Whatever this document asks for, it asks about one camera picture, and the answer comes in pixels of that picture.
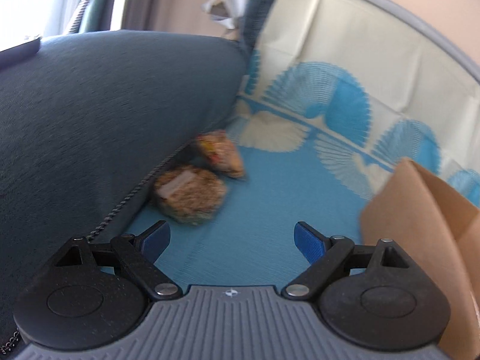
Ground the blue fabric sofa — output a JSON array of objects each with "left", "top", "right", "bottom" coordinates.
[{"left": 1, "top": 31, "right": 249, "bottom": 342}]

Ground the clear wrapped pastry packet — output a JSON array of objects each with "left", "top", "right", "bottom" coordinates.
[{"left": 194, "top": 130, "right": 246, "bottom": 179}]

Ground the blue white patterned cloth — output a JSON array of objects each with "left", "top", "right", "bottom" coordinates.
[{"left": 101, "top": 0, "right": 480, "bottom": 293}]

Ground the grey curtain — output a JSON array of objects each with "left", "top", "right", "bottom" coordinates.
[{"left": 64, "top": 0, "right": 154, "bottom": 34}]

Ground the light blue plastic sheet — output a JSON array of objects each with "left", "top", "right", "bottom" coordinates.
[{"left": 202, "top": 0, "right": 480, "bottom": 83}]

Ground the brown cardboard box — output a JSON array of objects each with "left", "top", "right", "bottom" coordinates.
[{"left": 360, "top": 158, "right": 479, "bottom": 359}]

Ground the round nut cake packet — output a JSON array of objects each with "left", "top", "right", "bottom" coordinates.
[{"left": 152, "top": 164, "right": 228, "bottom": 225}]

